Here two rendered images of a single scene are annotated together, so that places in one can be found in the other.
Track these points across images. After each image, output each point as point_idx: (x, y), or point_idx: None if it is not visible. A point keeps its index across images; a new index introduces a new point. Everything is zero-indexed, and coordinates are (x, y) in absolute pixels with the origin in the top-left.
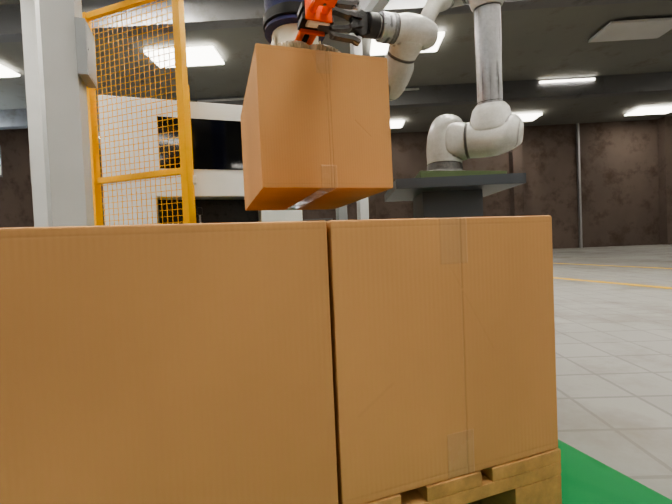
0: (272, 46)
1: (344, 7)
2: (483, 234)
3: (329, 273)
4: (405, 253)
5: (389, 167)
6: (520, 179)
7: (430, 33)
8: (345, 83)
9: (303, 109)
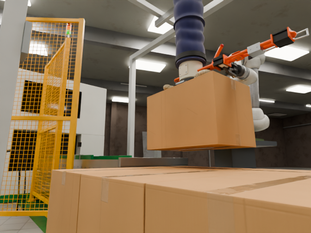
0: (218, 73)
1: None
2: None
3: None
4: None
5: (254, 137)
6: (275, 144)
7: (256, 78)
8: (239, 95)
9: (228, 105)
